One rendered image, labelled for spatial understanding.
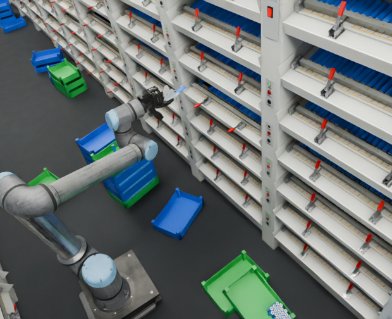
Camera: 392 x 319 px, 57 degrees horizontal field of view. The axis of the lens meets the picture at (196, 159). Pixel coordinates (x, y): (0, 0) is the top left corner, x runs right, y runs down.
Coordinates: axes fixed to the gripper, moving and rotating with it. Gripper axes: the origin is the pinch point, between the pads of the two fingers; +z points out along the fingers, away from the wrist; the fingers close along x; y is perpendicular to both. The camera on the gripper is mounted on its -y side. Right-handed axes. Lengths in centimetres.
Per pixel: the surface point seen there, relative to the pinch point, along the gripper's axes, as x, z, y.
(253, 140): -43.6, 11.2, -9.9
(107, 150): 48, -29, -52
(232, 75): -23.4, 17.0, 12.7
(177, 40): 11.2, 12.3, 20.1
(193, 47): 6.9, 17.8, 15.5
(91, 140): 78, -29, -62
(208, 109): -10.6, 11.8, -9.7
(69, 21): 204, 18, -26
